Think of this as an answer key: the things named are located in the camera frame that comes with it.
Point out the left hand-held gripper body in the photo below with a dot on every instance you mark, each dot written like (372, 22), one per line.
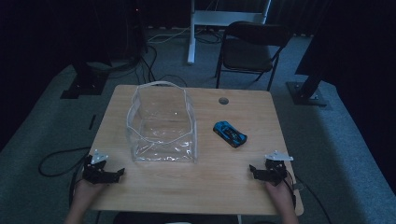
(96, 172)

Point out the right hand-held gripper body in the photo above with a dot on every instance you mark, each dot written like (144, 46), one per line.
(275, 171)

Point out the blue toy car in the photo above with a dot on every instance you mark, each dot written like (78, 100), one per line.
(229, 133)

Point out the clear plastic bag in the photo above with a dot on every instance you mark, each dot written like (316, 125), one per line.
(162, 137)

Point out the person's left hand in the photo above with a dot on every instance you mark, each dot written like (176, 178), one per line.
(87, 191)

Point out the person's right hand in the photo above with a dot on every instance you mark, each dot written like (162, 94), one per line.
(280, 194)

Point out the small dark floor object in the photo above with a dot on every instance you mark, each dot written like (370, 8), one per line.
(92, 122)

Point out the person's dark clothing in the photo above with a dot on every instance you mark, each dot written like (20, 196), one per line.
(174, 218)

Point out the black slanted stand with base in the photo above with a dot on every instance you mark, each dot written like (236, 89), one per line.
(306, 91)

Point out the black stand with flat base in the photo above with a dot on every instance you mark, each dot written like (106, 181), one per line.
(85, 82)

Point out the black folding chair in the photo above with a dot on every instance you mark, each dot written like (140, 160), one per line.
(246, 53)

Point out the dark equipment tower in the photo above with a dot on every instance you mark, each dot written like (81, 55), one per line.
(127, 31)

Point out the white desk frame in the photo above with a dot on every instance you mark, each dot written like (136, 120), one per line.
(194, 37)

